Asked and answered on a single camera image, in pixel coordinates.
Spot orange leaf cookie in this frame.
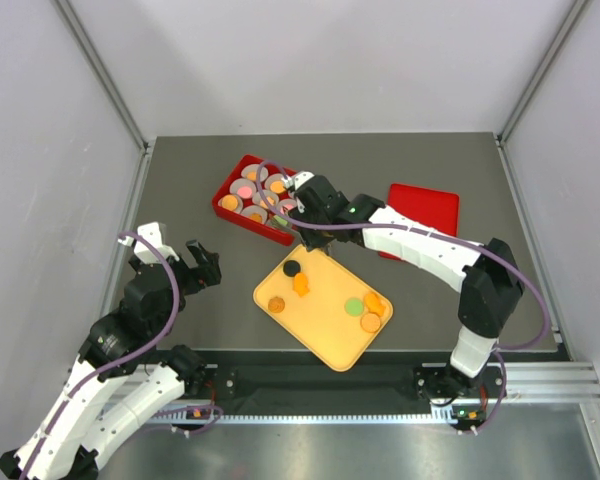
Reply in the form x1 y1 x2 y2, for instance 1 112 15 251
260 197 275 209

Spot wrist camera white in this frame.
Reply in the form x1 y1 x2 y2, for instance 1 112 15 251
118 221 180 265
284 171 314 192

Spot white paper cup back-middle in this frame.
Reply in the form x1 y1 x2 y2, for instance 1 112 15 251
265 173 286 196

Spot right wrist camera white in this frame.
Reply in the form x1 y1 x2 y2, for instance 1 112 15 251
284 171 314 192

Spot orange fish cookie left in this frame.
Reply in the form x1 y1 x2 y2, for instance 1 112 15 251
292 272 310 297

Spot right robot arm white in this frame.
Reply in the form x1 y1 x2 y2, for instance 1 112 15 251
283 172 524 399

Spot aluminium frame right post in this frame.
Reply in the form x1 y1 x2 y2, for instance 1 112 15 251
495 0 591 148

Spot white paper cup back-left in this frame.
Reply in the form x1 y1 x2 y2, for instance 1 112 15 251
241 163 269 183

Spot white paper cup front-right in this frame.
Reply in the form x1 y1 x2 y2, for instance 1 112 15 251
265 213 294 235

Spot orange fish cookie right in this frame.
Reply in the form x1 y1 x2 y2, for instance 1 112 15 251
364 292 385 318

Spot purple cable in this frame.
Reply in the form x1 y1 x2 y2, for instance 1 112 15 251
19 229 184 480
254 158 551 436

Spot round dotted biscuit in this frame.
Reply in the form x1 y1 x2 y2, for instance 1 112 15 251
220 194 240 211
268 180 285 194
360 312 382 334

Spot yellow tray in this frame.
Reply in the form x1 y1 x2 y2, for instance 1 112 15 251
253 245 394 372

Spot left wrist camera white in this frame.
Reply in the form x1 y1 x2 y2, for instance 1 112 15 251
118 221 180 265

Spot aluminium frame post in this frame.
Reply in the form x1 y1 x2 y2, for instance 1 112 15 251
52 0 154 151
495 0 591 148

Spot green sandwich cookie right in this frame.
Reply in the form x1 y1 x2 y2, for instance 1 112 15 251
344 298 365 317

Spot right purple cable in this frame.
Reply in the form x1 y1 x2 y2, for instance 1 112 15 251
254 158 551 436

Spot red cookie box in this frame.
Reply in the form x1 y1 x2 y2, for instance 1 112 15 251
212 155 297 246

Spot orange fish cookie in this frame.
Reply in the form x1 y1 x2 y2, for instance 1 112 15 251
364 292 385 318
292 272 310 297

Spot white paper cup front-left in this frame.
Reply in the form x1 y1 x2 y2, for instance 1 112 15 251
217 194 244 214

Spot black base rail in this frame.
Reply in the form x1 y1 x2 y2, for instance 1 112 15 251
184 350 459 416

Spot white paper cup middle-left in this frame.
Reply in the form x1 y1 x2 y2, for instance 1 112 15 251
229 178 257 200

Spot white paper cup centre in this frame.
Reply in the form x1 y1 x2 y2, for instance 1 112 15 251
252 189 279 206

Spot aluminium frame left post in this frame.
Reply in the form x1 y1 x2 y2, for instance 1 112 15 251
52 0 154 151

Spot orange swirl cookie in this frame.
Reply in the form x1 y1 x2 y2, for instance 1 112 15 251
267 296 286 314

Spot pink sandwich cookie top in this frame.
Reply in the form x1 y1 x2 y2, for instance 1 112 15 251
237 186 253 199

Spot red box lid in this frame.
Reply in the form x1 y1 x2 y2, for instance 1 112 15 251
386 183 460 236

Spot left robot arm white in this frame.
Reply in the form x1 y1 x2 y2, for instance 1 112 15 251
0 234 221 479

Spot white paper cup front-middle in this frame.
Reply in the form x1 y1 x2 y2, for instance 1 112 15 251
241 205 268 225

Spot green sandwich cookie top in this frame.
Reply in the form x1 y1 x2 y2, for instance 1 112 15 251
273 215 288 226

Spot black sandwich cookie top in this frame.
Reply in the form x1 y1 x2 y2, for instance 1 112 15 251
282 260 302 278

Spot toothed cable duct strip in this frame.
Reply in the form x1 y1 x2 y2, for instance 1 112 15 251
147 405 480 426

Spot green sandwich cookie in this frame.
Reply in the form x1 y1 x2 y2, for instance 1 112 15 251
344 298 365 317
273 215 288 226

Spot metal tongs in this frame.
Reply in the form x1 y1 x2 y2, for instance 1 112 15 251
269 212 301 236

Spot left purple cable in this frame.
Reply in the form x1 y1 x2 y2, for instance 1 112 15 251
19 229 184 480

